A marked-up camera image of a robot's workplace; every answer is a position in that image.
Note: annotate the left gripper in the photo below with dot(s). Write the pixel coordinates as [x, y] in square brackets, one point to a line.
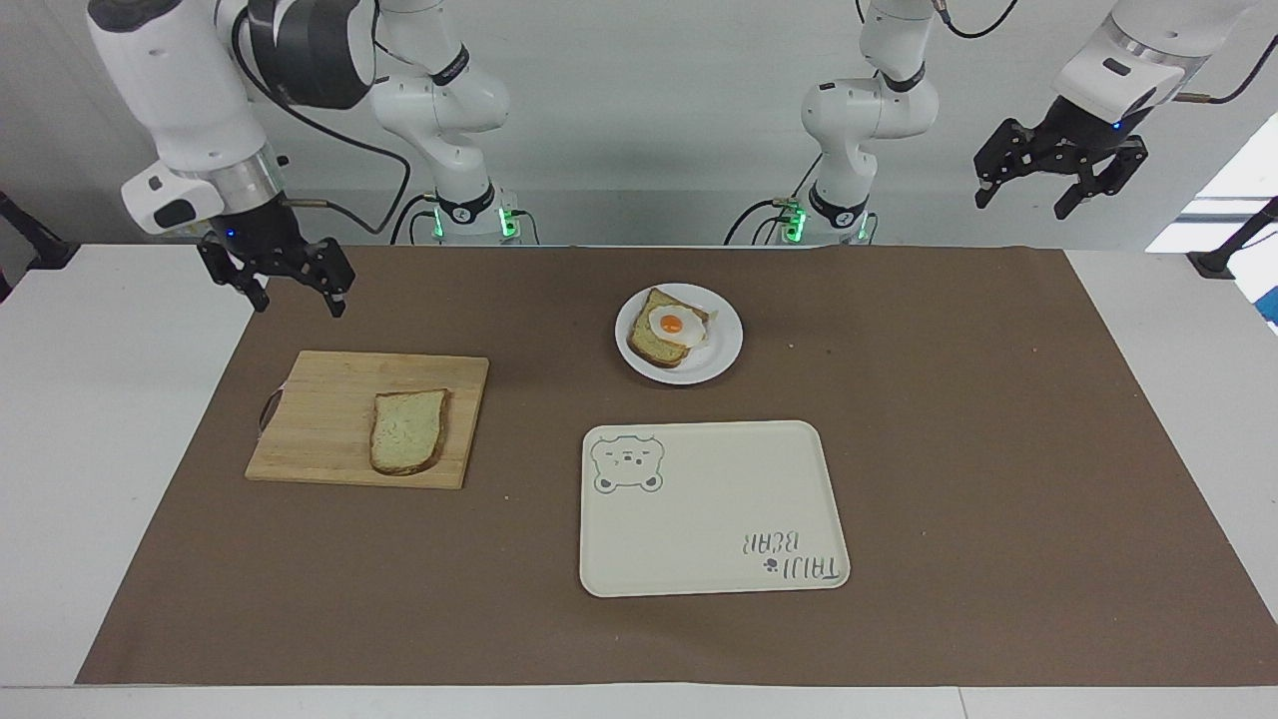
[1093, 128]

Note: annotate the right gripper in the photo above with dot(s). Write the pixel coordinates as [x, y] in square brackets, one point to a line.
[255, 232]

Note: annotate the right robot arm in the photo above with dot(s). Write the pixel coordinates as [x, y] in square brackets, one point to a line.
[180, 90]

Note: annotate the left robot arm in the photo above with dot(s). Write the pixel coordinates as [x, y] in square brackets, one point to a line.
[869, 105]

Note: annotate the white round plate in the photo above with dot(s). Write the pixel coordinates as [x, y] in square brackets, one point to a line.
[724, 350]

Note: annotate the wooden cutting board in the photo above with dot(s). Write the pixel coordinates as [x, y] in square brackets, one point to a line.
[319, 419]

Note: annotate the black stand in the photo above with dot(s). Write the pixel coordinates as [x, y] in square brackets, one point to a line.
[40, 245]
[1223, 255]

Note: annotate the plain bread slice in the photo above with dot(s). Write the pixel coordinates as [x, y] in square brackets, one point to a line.
[407, 431]

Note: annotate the bread slice under egg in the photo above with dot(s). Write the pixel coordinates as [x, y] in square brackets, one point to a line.
[654, 350]

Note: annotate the fried egg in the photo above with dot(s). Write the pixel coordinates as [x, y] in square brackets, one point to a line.
[674, 325]

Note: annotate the cream tray with bear print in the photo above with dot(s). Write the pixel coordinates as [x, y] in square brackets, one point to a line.
[709, 509]

